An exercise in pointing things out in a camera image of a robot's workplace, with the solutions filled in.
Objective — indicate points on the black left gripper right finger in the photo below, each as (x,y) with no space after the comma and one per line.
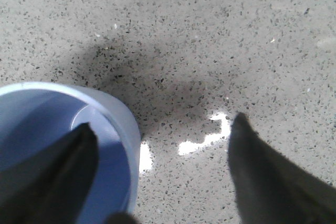
(269,187)

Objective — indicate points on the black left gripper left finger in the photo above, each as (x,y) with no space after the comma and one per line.
(52,185)

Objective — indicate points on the blue plastic cup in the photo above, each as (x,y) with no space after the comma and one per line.
(34,115)

